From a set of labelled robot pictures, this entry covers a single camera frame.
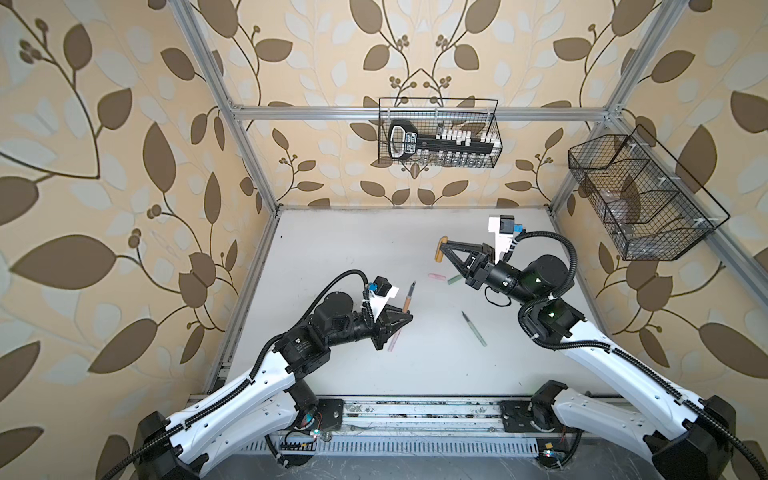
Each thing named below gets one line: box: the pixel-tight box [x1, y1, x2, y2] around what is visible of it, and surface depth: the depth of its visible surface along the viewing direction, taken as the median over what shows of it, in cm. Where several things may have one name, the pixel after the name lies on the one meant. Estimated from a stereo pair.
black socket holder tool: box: [388, 121, 499, 161], surface depth 85 cm
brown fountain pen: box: [403, 281, 417, 313], surface depth 66 cm
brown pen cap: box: [435, 236, 449, 263], surface depth 61 cm
